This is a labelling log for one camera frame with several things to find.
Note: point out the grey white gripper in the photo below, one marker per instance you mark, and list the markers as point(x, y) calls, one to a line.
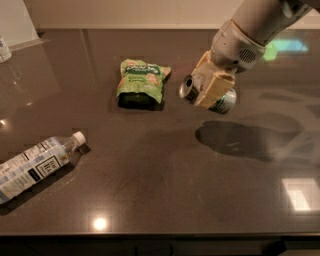
point(234, 47)

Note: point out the silver green 7up can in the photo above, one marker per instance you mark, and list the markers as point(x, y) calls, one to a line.
point(217, 95)

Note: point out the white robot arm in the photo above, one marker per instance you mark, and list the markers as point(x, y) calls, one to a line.
point(272, 16)

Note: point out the green snack bag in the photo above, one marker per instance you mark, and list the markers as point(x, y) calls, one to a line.
point(138, 76)

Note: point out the clear plastic tea bottle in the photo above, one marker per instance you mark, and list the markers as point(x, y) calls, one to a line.
point(36, 163)

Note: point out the white container at left edge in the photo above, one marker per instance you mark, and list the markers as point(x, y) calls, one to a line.
point(5, 52)

